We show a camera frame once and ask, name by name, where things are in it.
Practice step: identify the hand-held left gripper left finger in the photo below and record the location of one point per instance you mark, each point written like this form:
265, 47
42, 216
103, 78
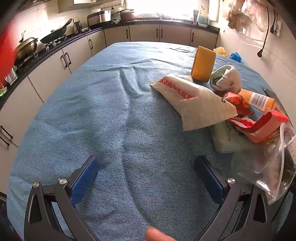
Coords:
84, 178

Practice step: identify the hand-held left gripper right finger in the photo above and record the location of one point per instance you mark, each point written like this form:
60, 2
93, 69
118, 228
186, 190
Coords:
211, 183

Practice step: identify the white paper bag red print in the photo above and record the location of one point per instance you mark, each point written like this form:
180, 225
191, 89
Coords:
196, 102

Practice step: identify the white sock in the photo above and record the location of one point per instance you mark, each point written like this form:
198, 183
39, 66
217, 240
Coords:
229, 81

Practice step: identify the yellow sponge block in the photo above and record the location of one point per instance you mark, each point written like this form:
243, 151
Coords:
203, 64

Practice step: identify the person's left hand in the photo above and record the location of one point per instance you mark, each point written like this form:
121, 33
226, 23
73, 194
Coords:
157, 235

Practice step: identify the clear plastic bag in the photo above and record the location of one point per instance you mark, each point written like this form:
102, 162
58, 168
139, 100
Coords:
259, 162

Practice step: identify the red orange carton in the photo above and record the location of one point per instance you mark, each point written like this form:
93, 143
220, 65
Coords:
266, 129

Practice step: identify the blue tablecloth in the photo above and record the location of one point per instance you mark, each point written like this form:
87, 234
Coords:
115, 115

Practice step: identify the orange tube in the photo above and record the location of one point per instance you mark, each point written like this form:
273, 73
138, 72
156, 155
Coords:
256, 98

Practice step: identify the red snack wrapper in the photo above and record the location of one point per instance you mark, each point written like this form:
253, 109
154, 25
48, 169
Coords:
238, 104

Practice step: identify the green cloth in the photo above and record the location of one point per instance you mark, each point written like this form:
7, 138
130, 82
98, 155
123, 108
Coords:
2, 92

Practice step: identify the glass cup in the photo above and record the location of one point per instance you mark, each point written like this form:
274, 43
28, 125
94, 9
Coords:
11, 77

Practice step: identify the blue plastic bag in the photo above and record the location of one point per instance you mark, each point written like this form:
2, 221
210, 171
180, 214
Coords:
235, 57

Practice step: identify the yellow plastic bag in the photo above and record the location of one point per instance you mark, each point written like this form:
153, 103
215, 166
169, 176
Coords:
219, 51

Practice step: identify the gas stove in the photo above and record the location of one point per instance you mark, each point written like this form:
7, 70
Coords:
55, 42

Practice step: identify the steel wok with lid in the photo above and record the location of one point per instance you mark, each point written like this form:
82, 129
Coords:
25, 48

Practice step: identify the black frying pan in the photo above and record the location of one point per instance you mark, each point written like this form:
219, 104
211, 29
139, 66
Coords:
55, 34

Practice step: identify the red blurred cloth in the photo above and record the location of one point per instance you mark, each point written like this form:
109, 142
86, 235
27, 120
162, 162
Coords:
7, 51

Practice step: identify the steel counter kettle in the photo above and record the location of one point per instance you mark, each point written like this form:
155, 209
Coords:
77, 26

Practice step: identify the steel rice cooker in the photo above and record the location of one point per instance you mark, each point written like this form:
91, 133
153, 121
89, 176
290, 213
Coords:
99, 17

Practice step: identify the hanging plastic bags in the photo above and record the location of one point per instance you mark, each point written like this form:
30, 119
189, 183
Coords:
245, 14

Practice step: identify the blue white box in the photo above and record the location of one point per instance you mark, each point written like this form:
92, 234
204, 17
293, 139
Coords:
203, 19

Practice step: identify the chopstick holder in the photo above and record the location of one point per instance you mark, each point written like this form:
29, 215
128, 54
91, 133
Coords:
195, 17

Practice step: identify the stacked cooking pots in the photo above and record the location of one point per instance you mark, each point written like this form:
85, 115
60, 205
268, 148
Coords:
126, 15

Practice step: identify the wall socket with plug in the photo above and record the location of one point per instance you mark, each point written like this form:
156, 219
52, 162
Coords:
276, 27

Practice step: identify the white wall cabinet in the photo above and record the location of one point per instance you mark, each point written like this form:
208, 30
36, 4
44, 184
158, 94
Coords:
92, 5

